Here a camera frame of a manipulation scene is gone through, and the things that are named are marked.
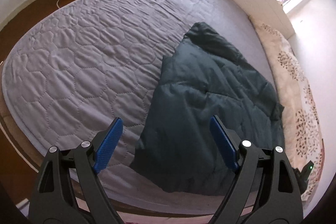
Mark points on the floral cream duvet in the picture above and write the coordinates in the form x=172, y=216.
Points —
x=303, y=136

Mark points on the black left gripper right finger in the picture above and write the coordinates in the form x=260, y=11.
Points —
x=264, y=188

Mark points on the dark teal puffer jacket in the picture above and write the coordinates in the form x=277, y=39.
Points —
x=205, y=76

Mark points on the grey quilted bed cover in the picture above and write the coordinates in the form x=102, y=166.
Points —
x=71, y=74

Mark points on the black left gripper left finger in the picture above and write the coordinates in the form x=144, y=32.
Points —
x=68, y=189

